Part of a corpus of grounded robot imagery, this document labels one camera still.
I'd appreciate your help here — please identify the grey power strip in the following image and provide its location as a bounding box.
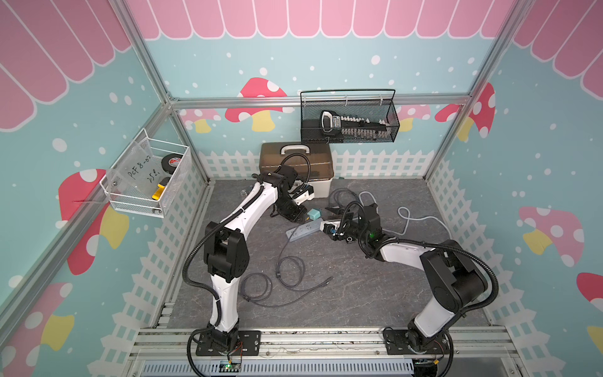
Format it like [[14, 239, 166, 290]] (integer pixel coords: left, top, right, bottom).
[[286, 218, 324, 242]]

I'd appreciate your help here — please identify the black wire mesh basket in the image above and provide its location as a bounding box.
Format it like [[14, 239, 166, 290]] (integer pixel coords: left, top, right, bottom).
[[299, 89, 400, 144]]

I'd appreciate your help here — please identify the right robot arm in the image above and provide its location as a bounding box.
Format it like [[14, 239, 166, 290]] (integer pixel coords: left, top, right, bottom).
[[320, 201, 499, 355]]

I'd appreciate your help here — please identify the white box brown lid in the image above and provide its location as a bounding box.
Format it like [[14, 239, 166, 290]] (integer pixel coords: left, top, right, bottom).
[[258, 141, 335, 199]]

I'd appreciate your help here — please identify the teal usb charger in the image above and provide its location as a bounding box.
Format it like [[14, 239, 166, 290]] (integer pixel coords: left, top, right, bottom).
[[306, 209, 322, 221]]

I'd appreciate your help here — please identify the grey cable by pink charger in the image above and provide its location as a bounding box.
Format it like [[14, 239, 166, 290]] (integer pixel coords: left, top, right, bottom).
[[328, 188, 366, 213]]

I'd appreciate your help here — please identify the clear wall bin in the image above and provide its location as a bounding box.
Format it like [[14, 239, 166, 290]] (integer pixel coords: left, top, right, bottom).
[[100, 130, 192, 218]]

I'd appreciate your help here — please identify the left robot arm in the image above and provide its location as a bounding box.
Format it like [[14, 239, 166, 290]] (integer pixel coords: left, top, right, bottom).
[[182, 153, 313, 354]]

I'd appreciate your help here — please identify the yellow tool in bin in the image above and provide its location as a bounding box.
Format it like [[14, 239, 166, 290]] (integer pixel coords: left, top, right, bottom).
[[152, 177, 171, 201]]

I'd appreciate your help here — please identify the black tape roll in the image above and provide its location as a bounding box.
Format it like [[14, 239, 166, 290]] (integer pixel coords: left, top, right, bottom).
[[161, 153, 183, 174]]

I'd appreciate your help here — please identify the socket set in basket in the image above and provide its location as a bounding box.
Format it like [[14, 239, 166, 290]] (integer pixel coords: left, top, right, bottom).
[[319, 111, 394, 142]]

